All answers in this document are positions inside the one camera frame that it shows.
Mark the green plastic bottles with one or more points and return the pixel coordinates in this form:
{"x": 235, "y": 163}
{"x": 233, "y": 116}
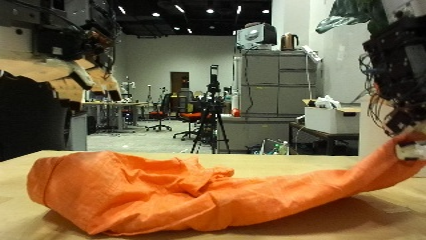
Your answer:
{"x": 279, "y": 148}

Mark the orange office chair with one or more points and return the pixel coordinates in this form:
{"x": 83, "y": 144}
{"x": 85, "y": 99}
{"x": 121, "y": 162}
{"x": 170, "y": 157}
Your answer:
{"x": 189, "y": 117}
{"x": 158, "y": 115}

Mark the green leafy plant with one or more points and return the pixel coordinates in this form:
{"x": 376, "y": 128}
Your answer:
{"x": 350, "y": 13}

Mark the long ceiling light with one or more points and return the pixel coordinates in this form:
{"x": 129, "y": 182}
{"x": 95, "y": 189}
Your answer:
{"x": 178, "y": 8}
{"x": 238, "y": 9}

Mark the small red object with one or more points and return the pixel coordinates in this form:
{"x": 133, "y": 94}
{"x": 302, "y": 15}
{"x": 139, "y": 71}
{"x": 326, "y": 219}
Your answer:
{"x": 235, "y": 113}

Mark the copper electric kettle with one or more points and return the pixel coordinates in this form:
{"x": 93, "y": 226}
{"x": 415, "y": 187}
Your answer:
{"x": 288, "y": 42}

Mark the white cardboard box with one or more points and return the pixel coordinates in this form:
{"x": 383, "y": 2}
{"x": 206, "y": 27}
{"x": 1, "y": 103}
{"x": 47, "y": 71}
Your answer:
{"x": 330, "y": 121}

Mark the tall grey filing cabinet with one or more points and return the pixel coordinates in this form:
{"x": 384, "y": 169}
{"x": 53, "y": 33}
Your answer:
{"x": 266, "y": 83}

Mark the crumpled white paper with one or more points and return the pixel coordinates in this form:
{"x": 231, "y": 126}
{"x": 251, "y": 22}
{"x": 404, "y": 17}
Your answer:
{"x": 327, "y": 102}

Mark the small grey cabinet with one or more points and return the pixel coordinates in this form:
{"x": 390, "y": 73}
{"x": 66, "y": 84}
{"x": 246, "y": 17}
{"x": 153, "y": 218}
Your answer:
{"x": 78, "y": 131}

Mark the white cylindrical plant pot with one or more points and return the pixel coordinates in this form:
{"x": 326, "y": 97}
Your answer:
{"x": 367, "y": 133}

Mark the round ceiling light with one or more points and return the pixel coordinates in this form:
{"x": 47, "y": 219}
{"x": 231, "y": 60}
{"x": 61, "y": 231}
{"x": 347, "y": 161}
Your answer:
{"x": 209, "y": 11}
{"x": 264, "y": 11}
{"x": 155, "y": 14}

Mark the long wooden desk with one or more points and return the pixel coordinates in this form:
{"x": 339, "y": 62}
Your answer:
{"x": 114, "y": 104}

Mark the brown door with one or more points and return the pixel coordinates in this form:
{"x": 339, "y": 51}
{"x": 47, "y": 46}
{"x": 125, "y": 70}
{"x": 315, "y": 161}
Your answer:
{"x": 178, "y": 83}

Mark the white power strip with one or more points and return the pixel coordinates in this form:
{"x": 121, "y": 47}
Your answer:
{"x": 311, "y": 53}

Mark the orange button-up shirt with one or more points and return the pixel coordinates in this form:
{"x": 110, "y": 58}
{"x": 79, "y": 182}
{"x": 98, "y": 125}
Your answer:
{"x": 199, "y": 196}

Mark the grey and black appliance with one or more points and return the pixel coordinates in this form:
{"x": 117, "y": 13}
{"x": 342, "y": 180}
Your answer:
{"x": 255, "y": 34}

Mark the black camera tripod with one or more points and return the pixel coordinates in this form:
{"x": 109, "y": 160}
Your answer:
{"x": 211, "y": 116}

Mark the low grey counter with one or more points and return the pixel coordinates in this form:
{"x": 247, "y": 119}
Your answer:
{"x": 252, "y": 133}

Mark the black side table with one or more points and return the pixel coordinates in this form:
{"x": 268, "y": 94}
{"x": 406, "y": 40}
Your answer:
{"x": 326, "y": 137}

